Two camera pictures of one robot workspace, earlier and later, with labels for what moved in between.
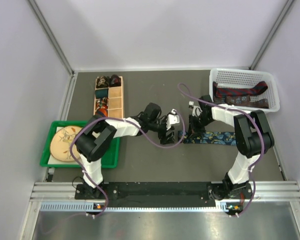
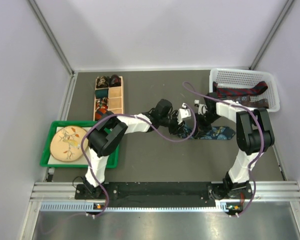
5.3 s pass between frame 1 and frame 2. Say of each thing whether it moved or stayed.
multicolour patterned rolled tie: stayed
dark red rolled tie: stayed
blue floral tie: moved
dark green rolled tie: stayed
